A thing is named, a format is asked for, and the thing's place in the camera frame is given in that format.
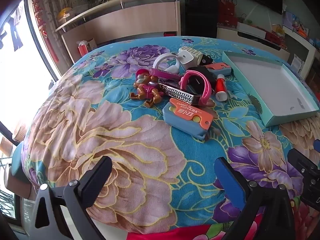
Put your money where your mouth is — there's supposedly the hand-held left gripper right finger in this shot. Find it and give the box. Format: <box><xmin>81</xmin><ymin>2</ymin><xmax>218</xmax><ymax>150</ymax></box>
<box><xmin>214</xmin><ymin>156</ymin><xmax>304</xmax><ymax>240</ymax></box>

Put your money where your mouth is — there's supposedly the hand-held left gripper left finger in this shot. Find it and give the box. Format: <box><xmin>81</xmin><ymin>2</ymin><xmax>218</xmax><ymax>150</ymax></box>
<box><xmin>31</xmin><ymin>156</ymin><xmax>113</xmax><ymax>240</ymax></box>

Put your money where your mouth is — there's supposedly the teal shallow cardboard box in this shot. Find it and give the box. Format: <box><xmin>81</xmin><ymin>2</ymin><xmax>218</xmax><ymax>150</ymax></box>
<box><xmin>221</xmin><ymin>52</ymin><xmax>320</xmax><ymax>127</ymax></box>

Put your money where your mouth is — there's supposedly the orange and blue toy knife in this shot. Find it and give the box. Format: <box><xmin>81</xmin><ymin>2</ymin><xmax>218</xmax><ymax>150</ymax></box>
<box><xmin>162</xmin><ymin>97</ymin><xmax>213</xmax><ymax>139</ymax></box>

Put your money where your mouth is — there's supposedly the red tube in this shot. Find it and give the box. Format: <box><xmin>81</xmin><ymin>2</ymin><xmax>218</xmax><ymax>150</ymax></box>
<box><xmin>215</xmin><ymin>74</ymin><xmax>228</xmax><ymax>102</ymax></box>

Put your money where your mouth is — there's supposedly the pink oval case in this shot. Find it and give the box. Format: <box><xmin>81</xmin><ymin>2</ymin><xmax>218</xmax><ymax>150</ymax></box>
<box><xmin>180</xmin><ymin>70</ymin><xmax>213</xmax><ymax>105</ymax></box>

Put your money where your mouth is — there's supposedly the pup toy figure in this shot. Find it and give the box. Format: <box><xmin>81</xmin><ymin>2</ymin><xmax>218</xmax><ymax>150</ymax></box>
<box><xmin>130</xmin><ymin>69</ymin><xmax>165</xmax><ymax>108</ymax></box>

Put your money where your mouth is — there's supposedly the gold patterned harmonica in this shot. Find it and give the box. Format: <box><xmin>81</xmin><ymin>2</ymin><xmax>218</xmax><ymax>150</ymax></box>
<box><xmin>156</xmin><ymin>81</ymin><xmax>203</xmax><ymax>105</ymax></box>

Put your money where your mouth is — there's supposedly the black charger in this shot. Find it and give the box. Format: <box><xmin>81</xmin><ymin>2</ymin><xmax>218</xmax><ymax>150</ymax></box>
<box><xmin>187</xmin><ymin>66</ymin><xmax>217</xmax><ymax>93</ymax></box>

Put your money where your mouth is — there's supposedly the salmon and blue toy knife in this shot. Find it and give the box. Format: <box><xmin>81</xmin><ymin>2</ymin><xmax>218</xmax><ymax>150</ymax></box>
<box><xmin>205</xmin><ymin>62</ymin><xmax>232</xmax><ymax>75</ymax></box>

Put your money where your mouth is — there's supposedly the magenta plastic bar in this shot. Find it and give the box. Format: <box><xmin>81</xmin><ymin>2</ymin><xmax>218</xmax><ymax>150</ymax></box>
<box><xmin>149</xmin><ymin>68</ymin><xmax>184</xmax><ymax>80</ymax></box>

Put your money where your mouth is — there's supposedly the black toy car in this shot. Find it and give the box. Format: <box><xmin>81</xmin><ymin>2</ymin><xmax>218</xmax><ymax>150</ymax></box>
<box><xmin>200</xmin><ymin>54</ymin><xmax>214</xmax><ymax>65</ymax></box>

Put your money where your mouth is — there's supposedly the white smartwatch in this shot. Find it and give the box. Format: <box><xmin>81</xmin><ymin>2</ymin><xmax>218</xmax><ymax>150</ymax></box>
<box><xmin>152</xmin><ymin>52</ymin><xmax>180</xmax><ymax>73</ymax></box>

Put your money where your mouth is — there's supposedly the white charger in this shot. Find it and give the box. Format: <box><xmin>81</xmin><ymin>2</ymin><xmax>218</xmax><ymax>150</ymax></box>
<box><xmin>176</xmin><ymin>50</ymin><xmax>194</xmax><ymax>70</ymax></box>

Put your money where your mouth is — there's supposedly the cream plastic comb guard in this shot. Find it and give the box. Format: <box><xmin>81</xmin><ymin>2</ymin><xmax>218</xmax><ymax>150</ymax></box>
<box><xmin>180</xmin><ymin>45</ymin><xmax>203</xmax><ymax>64</ymax></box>

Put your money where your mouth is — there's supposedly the floral blanket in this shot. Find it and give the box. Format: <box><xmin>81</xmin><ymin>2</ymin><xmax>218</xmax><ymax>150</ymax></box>
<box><xmin>21</xmin><ymin>35</ymin><xmax>320</xmax><ymax>233</ymax></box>

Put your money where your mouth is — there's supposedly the red floral cloth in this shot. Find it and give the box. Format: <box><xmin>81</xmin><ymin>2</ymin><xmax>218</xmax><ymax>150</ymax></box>
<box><xmin>126</xmin><ymin>224</ymin><xmax>239</xmax><ymax>240</ymax></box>

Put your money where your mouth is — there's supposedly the teal padded seat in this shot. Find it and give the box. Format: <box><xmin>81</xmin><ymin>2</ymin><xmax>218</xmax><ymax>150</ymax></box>
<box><xmin>11</xmin><ymin>140</ymin><xmax>33</xmax><ymax>188</ymax></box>

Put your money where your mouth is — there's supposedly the white printed paper sheet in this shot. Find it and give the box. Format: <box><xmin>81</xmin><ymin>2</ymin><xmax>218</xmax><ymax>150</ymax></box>
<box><xmin>291</xmin><ymin>54</ymin><xmax>305</xmax><ymax>70</ymax></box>

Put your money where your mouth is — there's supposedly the white desk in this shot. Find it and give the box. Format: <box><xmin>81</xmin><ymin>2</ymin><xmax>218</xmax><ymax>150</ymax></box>
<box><xmin>282</xmin><ymin>25</ymin><xmax>320</xmax><ymax>79</ymax></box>

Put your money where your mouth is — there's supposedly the red flat box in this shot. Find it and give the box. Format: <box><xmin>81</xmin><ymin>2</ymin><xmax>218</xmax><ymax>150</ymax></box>
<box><xmin>265</xmin><ymin>30</ymin><xmax>286</xmax><ymax>44</ymax></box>

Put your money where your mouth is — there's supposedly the yellow cardboard box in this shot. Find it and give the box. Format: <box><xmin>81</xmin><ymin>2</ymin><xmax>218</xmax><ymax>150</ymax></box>
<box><xmin>271</xmin><ymin>24</ymin><xmax>285</xmax><ymax>36</ymax></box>

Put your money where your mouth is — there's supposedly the red paper bag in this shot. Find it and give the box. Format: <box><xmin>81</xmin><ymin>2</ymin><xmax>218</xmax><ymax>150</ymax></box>
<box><xmin>77</xmin><ymin>42</ymin><xmax>88</xmax><ymax>57</ymax></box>

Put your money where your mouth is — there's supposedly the white flat box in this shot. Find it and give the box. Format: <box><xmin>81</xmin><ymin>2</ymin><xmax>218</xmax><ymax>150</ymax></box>
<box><xmin>236</xmin><ymin>21</ymin><xmax>267</xmax><ymax>38</ymax></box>

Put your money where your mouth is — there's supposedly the cream television stand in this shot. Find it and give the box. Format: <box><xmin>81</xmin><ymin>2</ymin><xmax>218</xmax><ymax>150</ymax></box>
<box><xmin>216</xmin><ymin>26</ymin><xmax>291</xmax><ymax>63</ymax></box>

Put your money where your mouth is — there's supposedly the red gift box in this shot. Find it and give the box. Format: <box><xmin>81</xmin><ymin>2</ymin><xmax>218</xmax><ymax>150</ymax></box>
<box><xmin>218</xmin><ymin>14</ymin><xmax>238</xmax><ymax>28</ymax></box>

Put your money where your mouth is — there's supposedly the wooden bar counter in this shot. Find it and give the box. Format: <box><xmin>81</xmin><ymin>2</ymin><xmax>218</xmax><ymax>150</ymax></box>
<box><xmin>55</xmin><ymin>0</ymin><xmax>188</xmax><ymax>64</ymax></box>

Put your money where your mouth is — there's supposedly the yellow lidded container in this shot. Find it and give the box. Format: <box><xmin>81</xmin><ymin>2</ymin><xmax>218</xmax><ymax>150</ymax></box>
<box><xmin>57</xmin><ymin>7</ymin><xmax>73</xmax><ymax>21</ymax></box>

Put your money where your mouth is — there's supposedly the black water dispenser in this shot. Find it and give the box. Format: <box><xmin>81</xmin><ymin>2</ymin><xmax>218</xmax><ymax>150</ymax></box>
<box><xmin>184</xmin><ymin>0</ymin><xmax>218</xmax><ymax>39</ymax></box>

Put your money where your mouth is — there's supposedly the red hanging knot decoration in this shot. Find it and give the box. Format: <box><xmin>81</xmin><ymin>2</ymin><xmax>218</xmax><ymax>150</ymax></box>
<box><xmin>32</xmin><ymin>0</ymin><xmax>60</xmax><ymax>62</ymax></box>

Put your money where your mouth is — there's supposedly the red gift bag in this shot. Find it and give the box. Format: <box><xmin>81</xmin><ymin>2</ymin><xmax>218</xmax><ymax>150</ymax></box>
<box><xmin>217</xmin><ymin>0</ymin><xmax>236</xmax><ymax>15</ymax></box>

